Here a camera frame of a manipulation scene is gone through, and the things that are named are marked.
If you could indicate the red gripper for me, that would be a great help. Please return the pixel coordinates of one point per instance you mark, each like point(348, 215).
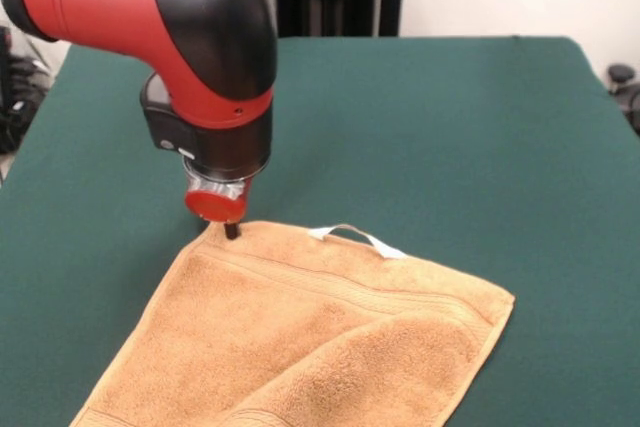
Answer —
point(215, 206)

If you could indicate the tan terry towel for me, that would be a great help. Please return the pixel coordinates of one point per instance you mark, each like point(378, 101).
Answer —
point(325, 337)

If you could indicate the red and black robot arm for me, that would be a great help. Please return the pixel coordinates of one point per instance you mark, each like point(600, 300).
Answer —
point(175, 37)

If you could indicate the dark green table cloth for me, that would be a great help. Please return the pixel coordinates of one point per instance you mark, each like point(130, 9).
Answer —
point(450, 122)

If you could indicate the dark stand base foot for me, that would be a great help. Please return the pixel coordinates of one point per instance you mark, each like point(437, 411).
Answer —
point(620, 74)

